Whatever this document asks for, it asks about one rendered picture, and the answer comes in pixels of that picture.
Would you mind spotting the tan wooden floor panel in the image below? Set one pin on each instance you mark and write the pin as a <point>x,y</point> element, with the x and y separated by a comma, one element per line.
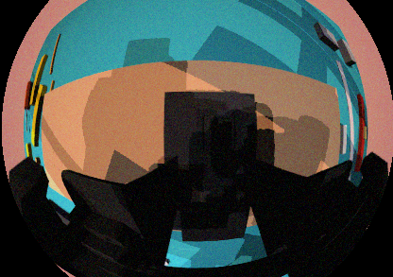
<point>110,125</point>

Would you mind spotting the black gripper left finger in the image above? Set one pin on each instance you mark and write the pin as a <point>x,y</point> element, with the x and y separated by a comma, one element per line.
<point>147,205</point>

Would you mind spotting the yellow flat bar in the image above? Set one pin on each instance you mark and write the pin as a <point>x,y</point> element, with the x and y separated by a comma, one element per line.
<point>37,116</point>
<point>37,80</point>
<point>28,151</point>

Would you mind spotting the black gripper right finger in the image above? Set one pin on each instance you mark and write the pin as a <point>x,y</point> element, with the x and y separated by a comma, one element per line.
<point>282,200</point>

